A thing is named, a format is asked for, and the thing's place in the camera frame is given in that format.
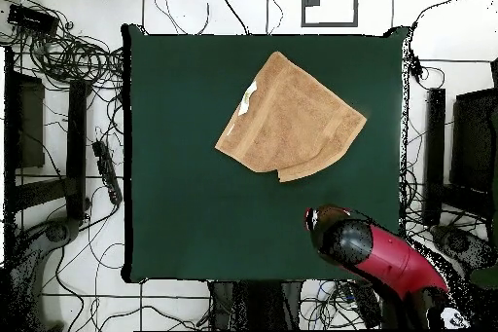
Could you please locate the dark green table cloth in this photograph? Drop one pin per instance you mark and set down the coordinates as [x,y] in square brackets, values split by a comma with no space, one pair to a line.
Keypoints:
[194,211]

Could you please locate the black rectangular box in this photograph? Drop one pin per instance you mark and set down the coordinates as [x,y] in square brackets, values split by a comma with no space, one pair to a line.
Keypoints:
[33,18]

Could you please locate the black furniture frame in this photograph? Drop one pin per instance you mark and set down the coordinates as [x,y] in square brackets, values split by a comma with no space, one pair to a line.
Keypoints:
[76,133]
[435,133]

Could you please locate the orange terry towel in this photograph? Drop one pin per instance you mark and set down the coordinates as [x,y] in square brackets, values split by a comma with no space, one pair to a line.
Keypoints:
[288,125]

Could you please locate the grey chair base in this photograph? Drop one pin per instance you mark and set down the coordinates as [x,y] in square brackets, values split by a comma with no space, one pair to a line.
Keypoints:
[58,230]
[455,240]

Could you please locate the black flat box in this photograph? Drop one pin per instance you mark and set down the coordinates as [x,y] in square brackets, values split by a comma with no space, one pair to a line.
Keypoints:
[367,304]

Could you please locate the black power strip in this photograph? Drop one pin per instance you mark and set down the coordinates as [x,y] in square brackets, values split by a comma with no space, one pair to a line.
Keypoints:
[104,162]

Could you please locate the grey rectangular frame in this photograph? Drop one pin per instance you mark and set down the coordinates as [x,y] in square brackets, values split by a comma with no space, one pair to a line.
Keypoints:
[330,24]

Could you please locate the black power adapter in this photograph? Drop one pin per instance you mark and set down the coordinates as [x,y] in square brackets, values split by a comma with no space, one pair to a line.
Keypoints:
[416,67]

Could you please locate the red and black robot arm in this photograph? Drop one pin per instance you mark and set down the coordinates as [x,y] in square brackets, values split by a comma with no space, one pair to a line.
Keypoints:
[393,258]

